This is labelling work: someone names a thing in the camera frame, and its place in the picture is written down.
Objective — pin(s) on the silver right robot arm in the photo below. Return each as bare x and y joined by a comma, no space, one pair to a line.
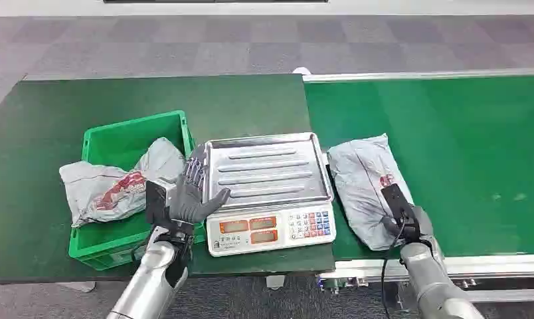
434,281

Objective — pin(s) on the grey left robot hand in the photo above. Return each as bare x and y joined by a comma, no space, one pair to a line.
188,200

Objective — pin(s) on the green plastic crate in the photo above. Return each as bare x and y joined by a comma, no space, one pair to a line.
117,145

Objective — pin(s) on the dark green table mat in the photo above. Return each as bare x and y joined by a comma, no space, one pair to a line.
139,94

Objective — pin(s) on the small white object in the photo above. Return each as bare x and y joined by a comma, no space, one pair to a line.
302,70

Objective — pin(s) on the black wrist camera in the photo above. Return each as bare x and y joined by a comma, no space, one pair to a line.
156,202
398,204

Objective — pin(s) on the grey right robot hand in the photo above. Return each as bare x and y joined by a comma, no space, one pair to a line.
422,224

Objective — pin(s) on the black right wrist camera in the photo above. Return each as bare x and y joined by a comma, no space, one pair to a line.
398,204

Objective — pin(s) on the white scale with steel tray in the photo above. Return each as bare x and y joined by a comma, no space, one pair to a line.
267,176

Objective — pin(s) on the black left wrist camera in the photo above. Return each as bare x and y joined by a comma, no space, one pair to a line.
156,202

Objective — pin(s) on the grey parcel large red print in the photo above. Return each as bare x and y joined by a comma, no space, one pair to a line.
104,187

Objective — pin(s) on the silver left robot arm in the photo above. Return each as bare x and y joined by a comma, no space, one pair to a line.
149,286

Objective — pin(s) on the grey parcel small red mark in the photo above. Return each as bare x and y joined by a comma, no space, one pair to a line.
359,185

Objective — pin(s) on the green conveyor belt silver frame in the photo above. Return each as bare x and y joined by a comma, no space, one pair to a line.
447,154

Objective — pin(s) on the white table foot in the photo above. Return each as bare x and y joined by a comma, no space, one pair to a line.
78,286
275,281

